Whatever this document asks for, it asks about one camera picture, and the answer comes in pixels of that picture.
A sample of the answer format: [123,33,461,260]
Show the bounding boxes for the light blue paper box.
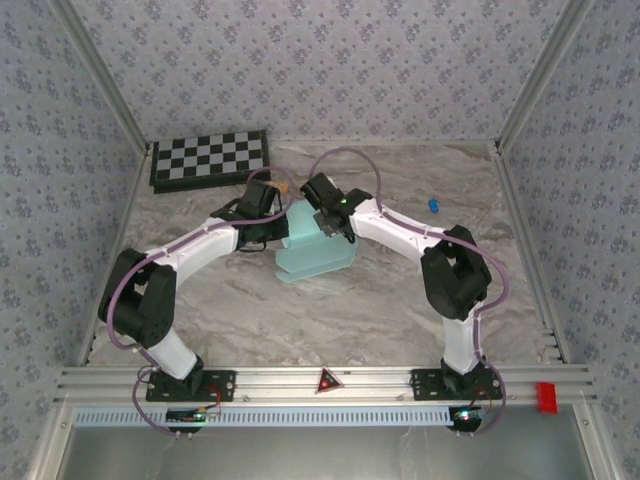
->
[274,198,357,284]

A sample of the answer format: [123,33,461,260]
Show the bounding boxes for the black grey chessboard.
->
[148,129,273,195]

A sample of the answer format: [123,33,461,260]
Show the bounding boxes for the red black triangle marker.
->
[313,367,344,397]

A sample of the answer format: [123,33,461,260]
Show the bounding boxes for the grey metal lower panel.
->
[62,424,596,480]

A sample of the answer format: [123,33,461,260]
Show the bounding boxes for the red clamp block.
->
[534,382,559,415]

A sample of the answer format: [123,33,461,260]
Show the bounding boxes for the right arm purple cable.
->
[310,147,510,437]

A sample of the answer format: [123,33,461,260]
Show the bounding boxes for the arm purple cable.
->
[310,147,510,437]
[102,167,297,439]

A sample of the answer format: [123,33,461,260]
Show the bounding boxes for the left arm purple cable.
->
[102,167,297,439]

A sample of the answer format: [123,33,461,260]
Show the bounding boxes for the aluminium table back rail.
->
[269,138,499,149]

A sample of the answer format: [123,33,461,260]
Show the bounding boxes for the aluminium table side rail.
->
[77,147,151,369]
[492,144,571,366]

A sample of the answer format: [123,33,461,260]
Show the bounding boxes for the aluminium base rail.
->
[54,364,599,406]

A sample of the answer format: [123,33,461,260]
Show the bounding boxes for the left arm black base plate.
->
[145,368,237,403]

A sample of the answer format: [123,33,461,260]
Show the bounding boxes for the grey slotted cable duct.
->
[73,405,454,427]

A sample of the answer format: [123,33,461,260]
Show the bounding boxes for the aluminium frame post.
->
[48,0,154,154]
[494,0,597,151]

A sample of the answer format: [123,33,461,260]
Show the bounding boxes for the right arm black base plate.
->
[410,368,503,401]

